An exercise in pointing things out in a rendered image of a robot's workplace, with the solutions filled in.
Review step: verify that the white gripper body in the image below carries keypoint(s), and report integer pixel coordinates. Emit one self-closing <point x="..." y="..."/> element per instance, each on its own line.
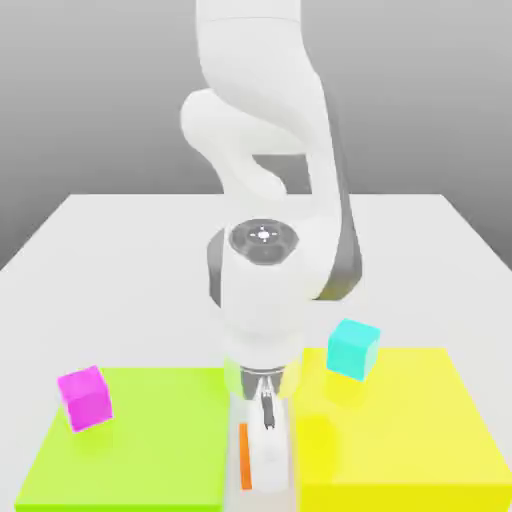
<point x="276" y="464"/>

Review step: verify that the large yellow box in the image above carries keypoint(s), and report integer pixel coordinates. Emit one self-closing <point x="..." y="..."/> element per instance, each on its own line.
<point x="408" y="432"/>

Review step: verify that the large lime green box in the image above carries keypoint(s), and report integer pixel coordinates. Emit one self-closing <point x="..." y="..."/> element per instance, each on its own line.
<point x="152" y="440"/>

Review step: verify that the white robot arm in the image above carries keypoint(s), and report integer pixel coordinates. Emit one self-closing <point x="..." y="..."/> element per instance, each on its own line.
<point x="260" y="304"/>

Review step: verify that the small magenta cube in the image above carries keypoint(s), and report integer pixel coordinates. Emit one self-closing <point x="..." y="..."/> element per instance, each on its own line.
<point x="86" y="400"/>

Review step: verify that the small orange cube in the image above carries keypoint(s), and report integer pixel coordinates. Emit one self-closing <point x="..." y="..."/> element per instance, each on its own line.
<point x="244" y="456"/>

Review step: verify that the small cyan cube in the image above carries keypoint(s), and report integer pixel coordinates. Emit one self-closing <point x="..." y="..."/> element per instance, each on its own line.
<point x="350" y="352"/>

